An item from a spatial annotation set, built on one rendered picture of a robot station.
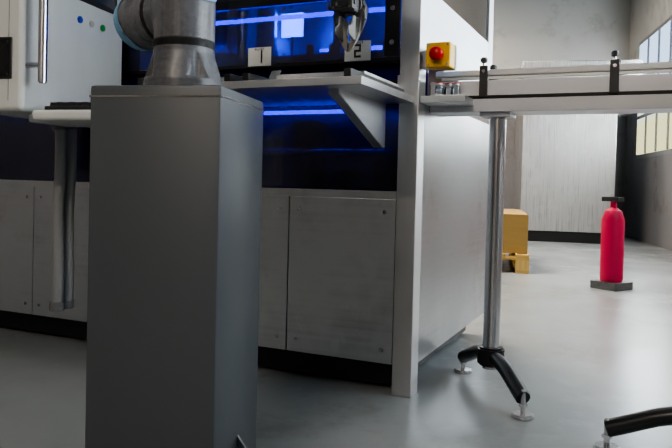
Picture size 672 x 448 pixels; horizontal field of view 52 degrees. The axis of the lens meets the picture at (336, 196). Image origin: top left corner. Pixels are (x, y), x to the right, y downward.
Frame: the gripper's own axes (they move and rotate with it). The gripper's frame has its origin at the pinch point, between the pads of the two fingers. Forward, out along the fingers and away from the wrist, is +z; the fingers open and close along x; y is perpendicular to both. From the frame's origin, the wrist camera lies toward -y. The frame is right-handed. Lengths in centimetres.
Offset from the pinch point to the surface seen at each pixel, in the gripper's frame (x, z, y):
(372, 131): 2.1, 21.3, -12.8
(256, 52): -42.5, -5.1, -23.1
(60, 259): -100, 63, 1
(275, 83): -12.7, 11.4, 16.8
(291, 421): -9, 98, 10
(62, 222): -101, 51, 0
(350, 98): 2.1, 14.0, 3.4
